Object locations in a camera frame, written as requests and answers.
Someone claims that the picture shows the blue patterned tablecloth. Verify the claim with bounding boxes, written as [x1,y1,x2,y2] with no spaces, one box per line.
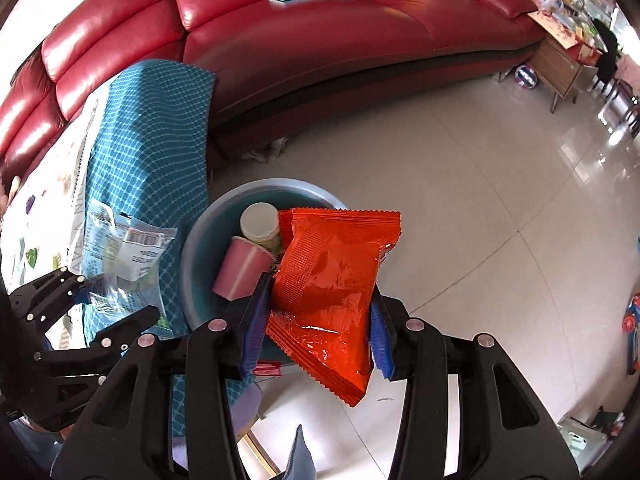
[82,60,217,441]

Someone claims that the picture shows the white printed table mat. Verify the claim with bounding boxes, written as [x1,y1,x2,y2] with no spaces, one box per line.
[0,85,108,351]

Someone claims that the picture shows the blue round plastic basin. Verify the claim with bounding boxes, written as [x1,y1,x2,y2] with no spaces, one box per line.
[179,177,351,361]

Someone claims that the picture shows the red leather sofa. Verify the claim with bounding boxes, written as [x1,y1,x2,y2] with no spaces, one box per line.
[0,0,546,196]

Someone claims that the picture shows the pink covered dining table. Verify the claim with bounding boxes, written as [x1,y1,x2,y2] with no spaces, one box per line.
[617,55,640,136]

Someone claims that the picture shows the dark blue cloth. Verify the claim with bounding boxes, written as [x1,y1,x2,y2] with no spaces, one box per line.
[287,424,319,480]

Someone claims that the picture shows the pink paper cup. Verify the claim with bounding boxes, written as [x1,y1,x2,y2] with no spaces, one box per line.
[211,236,276,301]

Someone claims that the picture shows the wooden cabinet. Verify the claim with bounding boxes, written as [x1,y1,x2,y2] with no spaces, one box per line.
[527,35,601,113]

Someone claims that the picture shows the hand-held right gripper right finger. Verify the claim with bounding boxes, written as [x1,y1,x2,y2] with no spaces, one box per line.
[370,292,583,480]

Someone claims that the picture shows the clutter of colourful toys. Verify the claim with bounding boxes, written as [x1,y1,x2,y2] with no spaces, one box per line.
[520,0,606,61]

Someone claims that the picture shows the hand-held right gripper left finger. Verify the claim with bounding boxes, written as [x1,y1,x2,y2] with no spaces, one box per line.
[50,272,273,480]

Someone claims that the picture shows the white lidded jar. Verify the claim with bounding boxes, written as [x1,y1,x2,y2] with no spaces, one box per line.
[240,202,282,256]

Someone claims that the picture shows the red snack packet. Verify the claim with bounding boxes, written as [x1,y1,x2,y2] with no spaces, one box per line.
[265,207,402,407]

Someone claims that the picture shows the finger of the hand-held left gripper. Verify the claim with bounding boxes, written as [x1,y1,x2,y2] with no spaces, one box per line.
[7,267,92,333]
[32,306,161,380]

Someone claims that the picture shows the white crumpled paper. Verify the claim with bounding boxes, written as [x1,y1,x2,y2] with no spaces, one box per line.
[242,139,288,163]

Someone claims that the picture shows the black chair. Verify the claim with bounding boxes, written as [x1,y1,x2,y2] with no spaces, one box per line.
[592,19,624,101]

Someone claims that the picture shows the clear plastic packet white label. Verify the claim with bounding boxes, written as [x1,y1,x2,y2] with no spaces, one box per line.
[82,199,178,311]

